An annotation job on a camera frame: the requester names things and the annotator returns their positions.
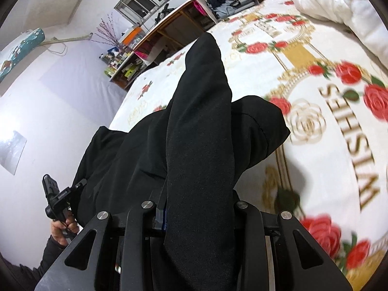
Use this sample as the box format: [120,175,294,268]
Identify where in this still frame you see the black garment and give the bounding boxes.
[65,32,291,291]

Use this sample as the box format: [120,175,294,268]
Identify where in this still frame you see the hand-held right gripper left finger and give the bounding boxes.
[34,185,168,291]

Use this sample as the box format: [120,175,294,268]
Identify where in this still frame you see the rose printed bed sheet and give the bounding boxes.
[109,0,388,291]

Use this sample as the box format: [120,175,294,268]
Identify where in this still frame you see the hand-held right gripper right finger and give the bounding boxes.
[235,200,354,291]

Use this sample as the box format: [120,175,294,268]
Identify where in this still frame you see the glossy wall poster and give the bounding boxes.
[0,130,27,176]

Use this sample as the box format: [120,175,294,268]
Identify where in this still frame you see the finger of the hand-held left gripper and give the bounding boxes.
[70,179,88,192]

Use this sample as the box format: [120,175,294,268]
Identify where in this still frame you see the person's left forearm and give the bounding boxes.
[29,236,70,282]

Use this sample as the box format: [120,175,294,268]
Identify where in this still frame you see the white quilt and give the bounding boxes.
[286,0,388,64]

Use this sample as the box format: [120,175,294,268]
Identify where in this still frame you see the cluttered wooden shelf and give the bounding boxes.
[105,48,149,90]

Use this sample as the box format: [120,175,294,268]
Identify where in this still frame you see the pile of clothes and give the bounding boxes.
[206,0,258,19]

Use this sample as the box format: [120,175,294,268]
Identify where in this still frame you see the orange box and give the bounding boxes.
[121,26,143,46]

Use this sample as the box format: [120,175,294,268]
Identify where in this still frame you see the person's left hand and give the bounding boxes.
[50,214,80,246]

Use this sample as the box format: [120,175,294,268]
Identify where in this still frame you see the dried flower branches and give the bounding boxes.
[91,12,122,50]

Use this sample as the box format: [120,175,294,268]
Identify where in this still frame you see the wooden desk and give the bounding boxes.
[132,0,219,67]

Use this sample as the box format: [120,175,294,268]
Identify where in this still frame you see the air conditioner with teal cover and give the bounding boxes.
[0,28,46,82]

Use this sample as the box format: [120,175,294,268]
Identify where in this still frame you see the white wall pipe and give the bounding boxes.
[39,32,93,45]

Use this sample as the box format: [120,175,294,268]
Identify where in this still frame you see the black stand on desk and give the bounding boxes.
[154,3,174,23]

